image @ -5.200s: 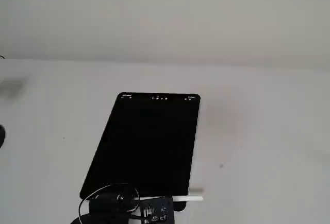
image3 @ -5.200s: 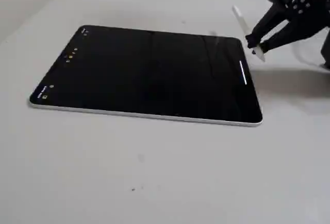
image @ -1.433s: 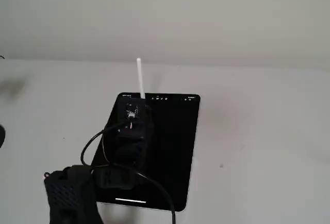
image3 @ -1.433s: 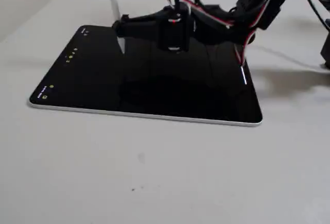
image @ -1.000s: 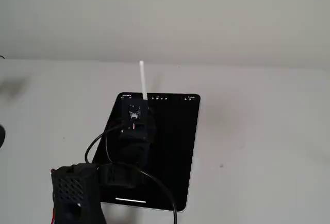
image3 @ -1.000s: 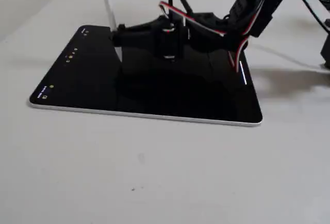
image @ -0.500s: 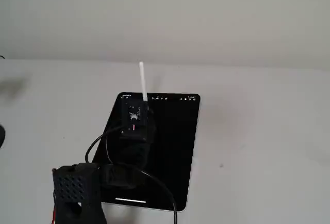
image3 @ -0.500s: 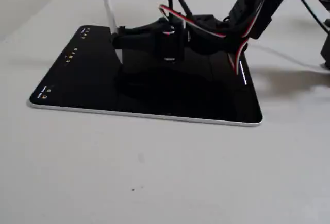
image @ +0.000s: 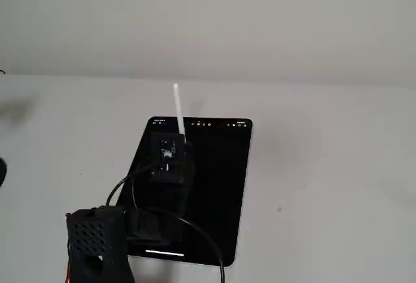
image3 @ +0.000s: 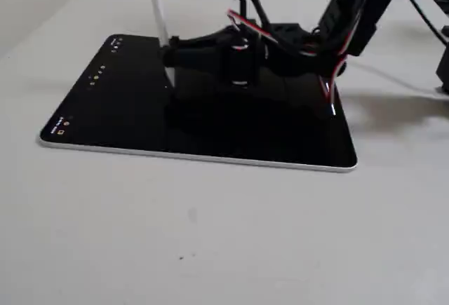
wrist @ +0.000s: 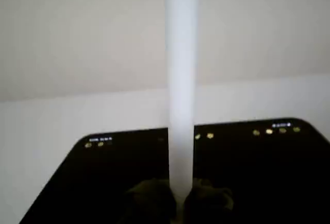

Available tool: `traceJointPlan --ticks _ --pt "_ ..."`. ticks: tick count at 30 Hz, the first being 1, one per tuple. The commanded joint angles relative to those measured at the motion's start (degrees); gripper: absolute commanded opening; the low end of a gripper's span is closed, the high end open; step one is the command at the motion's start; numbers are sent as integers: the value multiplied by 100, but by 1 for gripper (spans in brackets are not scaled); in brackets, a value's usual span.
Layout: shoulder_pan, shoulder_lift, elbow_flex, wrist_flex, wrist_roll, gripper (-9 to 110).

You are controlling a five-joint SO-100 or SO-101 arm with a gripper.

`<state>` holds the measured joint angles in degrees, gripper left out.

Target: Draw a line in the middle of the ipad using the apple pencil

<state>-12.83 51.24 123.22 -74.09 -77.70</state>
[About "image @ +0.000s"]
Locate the black gripper body with motor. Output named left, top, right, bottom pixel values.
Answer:
left=148, top=135, right=196, bottom=200

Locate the dark round object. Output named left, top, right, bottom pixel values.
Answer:
left=0, top=157, right=8, bottom=189

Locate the black camera cable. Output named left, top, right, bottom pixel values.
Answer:
left=106, top=158, right=228, bottom=283

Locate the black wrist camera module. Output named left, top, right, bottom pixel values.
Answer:
left=154, top=134, right=184, bottom=163

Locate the black screen silver tablet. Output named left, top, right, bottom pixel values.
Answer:
left=115, top=116, right=254, bottom=268

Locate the white stylus pencil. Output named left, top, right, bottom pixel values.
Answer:
left=172, top=83, right=187, bottom=141

